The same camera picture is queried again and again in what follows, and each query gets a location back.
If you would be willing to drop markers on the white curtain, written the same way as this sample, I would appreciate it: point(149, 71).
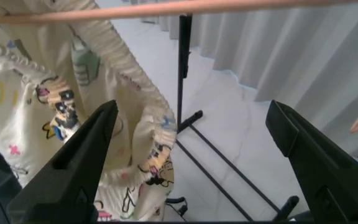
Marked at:
point(291, 56)

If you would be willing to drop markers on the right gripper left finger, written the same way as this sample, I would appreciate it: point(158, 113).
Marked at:
point(67, 180)

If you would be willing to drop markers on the black clothes rack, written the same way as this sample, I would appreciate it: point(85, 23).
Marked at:
point(183, 46)

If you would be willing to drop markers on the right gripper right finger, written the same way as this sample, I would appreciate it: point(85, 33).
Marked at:
point(331, 180)

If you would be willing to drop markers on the cream printed garment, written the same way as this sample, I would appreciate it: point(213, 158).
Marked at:
point(26, 93)

